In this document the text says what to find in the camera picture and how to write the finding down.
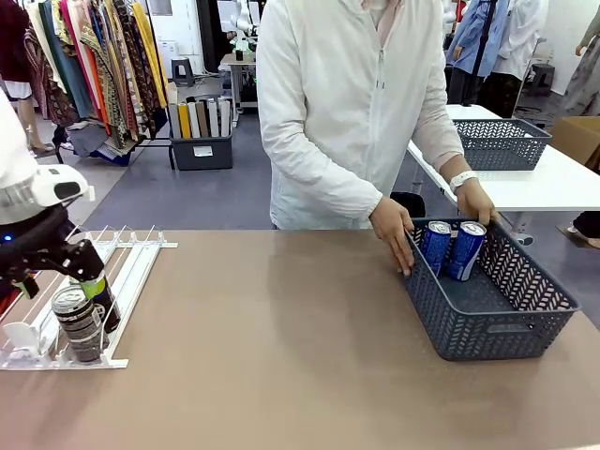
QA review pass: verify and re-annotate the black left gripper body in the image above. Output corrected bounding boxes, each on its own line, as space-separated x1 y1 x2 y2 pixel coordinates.
0 204 72 283

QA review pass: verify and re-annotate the blue white drink can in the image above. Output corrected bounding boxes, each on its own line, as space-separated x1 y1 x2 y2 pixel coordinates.
420 220 453 278
445 220 488 283

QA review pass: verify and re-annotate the dark grey plastic basket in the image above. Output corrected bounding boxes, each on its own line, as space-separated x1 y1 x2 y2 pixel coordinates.
402 217 581 363

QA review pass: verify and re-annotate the person's right forearm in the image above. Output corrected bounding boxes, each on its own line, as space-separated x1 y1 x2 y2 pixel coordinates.
262 130 384 222

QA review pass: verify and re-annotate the person's left forearm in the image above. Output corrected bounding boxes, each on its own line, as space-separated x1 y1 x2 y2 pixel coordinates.
412 107 471 179

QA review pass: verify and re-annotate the person's right hand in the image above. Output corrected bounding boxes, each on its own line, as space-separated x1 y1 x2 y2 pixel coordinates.
368 195 417 278

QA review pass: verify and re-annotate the person's left hand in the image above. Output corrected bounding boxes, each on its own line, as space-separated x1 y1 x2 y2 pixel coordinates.
455 178 501 227

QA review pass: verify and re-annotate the black green drink can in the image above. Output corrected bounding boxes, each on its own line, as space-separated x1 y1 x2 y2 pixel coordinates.
69 275 123 335

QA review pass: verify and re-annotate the black grey drink can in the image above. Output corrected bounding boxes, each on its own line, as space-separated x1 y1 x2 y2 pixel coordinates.
51 285 105 365

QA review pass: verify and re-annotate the fabric pile under rack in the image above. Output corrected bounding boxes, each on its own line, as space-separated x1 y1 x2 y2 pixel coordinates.
66 122 137 167

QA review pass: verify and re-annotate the grey storage bin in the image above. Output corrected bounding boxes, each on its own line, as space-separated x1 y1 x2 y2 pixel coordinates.
169 133 234 172

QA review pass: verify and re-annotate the teal hanging garment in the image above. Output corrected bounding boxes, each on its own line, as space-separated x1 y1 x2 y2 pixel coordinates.
38 0 96 120

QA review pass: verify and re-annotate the yellow fabric roll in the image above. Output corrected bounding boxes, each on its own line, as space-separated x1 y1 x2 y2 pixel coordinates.
177 102 192 140

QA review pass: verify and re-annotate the orange patterned hanging garment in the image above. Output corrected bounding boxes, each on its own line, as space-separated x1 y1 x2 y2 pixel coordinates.
78 27 128 142

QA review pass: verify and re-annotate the white fabric roll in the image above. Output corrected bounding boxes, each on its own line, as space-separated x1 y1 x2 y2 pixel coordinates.
187 100 203 140
217 97 233 138
206 98 221 139

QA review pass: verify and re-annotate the brown fabric roll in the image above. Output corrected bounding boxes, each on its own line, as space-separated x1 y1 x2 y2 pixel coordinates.
195 99 211 139

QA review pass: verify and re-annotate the dark patterned hanging garment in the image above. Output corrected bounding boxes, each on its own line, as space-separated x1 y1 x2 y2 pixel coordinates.
106 0 158 137

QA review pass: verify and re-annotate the mannequin with maroon top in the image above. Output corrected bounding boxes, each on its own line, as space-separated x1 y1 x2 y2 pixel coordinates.
0 0 56 157

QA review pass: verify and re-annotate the grey plastic stool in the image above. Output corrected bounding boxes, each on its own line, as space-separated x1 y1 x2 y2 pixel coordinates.
170 57 196 88

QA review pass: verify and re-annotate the yellow hanging garment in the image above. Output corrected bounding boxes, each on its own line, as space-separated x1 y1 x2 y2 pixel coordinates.
130 0 170 110

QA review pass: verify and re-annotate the background workbench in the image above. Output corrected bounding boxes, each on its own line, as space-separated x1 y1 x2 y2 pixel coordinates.
218 52 260 114

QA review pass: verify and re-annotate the person in white jacket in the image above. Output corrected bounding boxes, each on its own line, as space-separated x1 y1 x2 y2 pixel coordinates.
256 0 466 231

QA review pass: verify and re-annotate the white wrist watch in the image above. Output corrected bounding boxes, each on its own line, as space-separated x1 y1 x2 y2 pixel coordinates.
448 170 480 194

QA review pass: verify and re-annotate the grey lattice basket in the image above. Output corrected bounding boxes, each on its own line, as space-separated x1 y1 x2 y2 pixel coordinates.
451 118 553 172

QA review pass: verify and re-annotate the hanging blue shirt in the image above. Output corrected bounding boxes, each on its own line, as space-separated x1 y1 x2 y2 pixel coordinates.
443 0 513 77

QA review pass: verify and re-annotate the white side table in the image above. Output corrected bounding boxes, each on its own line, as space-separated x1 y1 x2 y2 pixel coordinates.
406 103 600 235

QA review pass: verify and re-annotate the hanging white shirt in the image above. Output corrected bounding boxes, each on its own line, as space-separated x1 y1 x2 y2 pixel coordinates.
495 0 548 82

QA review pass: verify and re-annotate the dark grey stool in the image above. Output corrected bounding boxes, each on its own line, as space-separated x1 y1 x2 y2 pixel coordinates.
531 64 557 98

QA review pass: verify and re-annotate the cardboard box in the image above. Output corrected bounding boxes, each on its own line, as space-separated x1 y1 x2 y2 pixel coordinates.
549 115 600 166

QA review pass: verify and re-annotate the mannequin in grey dress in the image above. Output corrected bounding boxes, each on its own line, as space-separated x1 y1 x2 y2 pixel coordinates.
561 7 600 117

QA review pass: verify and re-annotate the white wire can dispenser rack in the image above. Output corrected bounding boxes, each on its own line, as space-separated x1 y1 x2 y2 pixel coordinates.
0 226 180 372

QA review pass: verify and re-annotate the black clothes rack frame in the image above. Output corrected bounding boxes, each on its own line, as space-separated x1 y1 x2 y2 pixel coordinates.
54 135 176 171

